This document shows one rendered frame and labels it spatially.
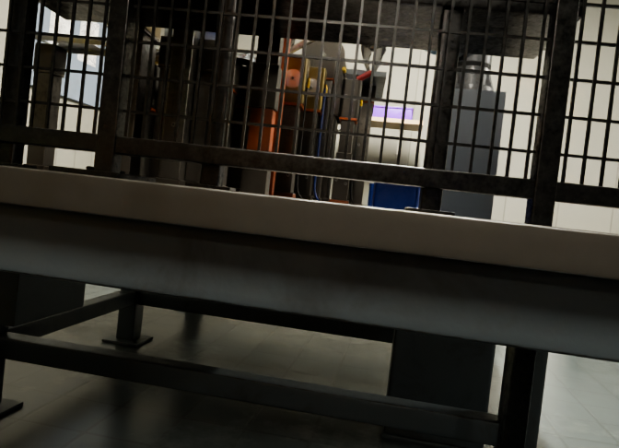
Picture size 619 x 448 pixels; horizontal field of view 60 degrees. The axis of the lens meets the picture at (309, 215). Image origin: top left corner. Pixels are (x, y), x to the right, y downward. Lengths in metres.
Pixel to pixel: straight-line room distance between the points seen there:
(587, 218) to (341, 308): 4.24
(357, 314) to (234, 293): 0.13
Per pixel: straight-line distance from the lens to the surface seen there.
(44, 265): 0.67
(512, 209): 4.59
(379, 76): 1.90
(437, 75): 0.83
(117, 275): 0.62
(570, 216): 4.69
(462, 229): 0.50
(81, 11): 1.14
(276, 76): 1.06
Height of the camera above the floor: 0.70
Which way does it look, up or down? 1 degrees down
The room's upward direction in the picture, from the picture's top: 6 degrees clockwise
